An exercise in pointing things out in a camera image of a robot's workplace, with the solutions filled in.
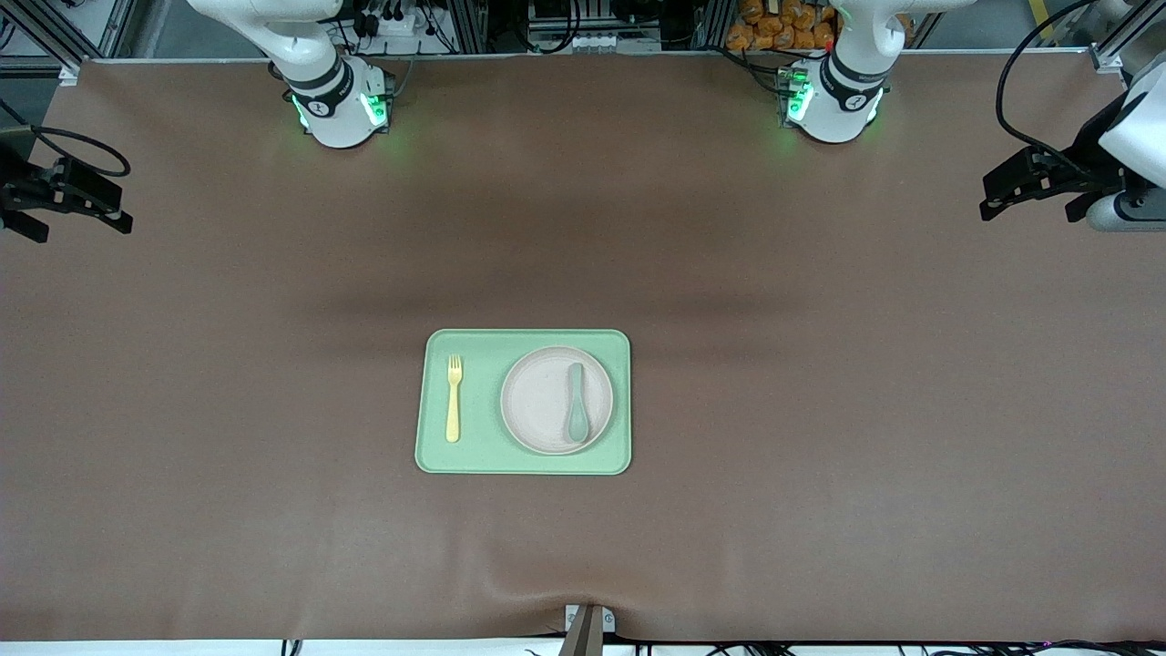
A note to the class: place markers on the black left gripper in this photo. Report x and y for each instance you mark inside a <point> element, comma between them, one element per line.
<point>1086,144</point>

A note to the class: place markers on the pile of orange packets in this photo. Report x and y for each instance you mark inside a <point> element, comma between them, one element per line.
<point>783,25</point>

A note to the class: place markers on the teal plastic spoon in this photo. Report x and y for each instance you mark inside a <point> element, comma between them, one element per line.
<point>577,415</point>

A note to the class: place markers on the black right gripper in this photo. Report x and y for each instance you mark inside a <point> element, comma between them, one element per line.
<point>20,192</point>

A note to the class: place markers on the yellow plastic fork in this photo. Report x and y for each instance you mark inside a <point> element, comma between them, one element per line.
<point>454,405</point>

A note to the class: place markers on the light green rectangular tray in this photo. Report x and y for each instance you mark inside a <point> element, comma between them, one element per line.
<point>483,446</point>

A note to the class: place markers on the aluminium frame profile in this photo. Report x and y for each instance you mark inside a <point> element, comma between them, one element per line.
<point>1125,36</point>
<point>46,36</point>

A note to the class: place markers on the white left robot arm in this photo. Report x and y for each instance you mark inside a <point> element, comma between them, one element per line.
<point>843,100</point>

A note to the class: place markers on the brown table mat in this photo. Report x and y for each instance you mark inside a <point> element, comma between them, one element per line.
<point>228,410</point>

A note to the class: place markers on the metal table edge bracket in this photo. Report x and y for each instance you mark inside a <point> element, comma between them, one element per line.
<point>589,624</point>

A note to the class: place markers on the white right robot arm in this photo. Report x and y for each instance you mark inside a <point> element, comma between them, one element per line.
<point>332,100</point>

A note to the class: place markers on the white power strip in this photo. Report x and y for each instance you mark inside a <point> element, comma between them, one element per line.
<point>390,20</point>

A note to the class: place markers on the white round plate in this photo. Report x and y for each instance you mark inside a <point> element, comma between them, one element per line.
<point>537,401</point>

